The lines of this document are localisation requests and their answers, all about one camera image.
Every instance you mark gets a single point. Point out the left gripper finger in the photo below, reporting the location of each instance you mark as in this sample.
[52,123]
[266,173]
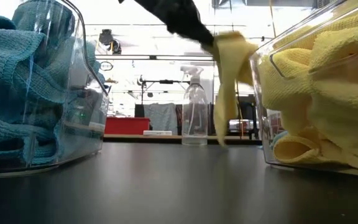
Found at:
[185,18]

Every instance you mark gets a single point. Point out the long ceiling light bar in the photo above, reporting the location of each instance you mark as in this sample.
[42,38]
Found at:
[154,57]

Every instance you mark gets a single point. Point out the black boom stand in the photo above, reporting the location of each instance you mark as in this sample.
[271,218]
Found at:
[166,81]

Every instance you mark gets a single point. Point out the clear spray bottle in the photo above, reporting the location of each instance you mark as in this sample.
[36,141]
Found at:
[194,109]

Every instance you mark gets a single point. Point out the clear plastic basket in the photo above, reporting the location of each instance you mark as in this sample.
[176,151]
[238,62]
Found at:
[85,77]
[259,102]

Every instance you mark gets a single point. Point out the grey cloth cover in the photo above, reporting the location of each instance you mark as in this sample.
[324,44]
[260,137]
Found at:
[162,116]

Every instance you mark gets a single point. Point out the white flat box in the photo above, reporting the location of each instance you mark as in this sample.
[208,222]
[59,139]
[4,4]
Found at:
[157,132]

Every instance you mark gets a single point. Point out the red storage bin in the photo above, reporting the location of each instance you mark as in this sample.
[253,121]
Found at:
[123,124]

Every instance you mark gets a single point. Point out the black table frame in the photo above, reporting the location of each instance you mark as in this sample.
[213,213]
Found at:
[135,140]

